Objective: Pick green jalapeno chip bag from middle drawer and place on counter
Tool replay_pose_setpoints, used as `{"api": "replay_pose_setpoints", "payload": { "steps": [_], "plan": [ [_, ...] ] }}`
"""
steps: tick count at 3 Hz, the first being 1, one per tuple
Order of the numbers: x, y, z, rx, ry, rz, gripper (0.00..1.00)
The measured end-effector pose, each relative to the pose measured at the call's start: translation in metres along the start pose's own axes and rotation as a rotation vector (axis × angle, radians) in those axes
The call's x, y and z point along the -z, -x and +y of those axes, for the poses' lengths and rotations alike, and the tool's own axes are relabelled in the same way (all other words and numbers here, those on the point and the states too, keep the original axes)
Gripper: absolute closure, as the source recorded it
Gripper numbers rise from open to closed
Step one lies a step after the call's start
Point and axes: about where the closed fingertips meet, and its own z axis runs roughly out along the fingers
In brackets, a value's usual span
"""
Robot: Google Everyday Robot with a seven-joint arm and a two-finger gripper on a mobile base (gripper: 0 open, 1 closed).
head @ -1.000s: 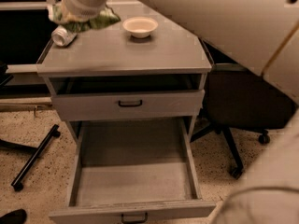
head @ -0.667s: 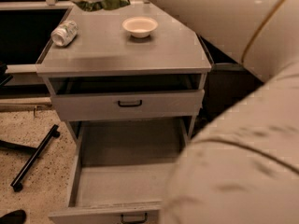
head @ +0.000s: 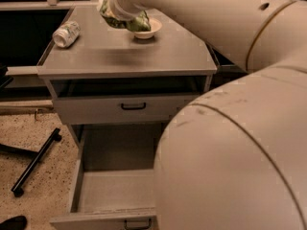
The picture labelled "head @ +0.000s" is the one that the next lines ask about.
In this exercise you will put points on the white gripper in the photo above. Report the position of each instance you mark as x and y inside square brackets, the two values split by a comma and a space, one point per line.
[119, 4]

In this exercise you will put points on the green jalapeno chip bag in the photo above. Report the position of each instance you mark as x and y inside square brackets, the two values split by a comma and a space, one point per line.
[140, 23]

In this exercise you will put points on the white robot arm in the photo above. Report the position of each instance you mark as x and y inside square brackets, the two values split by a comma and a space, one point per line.
[235, 158]

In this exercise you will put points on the grey drawer cabinet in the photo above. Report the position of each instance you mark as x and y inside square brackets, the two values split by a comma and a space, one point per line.
[108, 62]

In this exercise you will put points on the closed grey top drawer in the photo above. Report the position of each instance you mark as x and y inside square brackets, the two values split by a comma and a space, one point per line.
[120, 109]

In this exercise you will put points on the open grey middle drawer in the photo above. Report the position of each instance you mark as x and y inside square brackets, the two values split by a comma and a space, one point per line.
[113, 183]

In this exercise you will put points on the silver green soda can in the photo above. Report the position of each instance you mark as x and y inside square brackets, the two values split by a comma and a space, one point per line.
[65, 35]

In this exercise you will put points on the black stand leg with casters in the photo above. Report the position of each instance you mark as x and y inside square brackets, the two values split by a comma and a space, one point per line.
[35, 156]

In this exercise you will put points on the black shoe tip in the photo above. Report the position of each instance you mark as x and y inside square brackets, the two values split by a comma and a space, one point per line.
[15, 223]

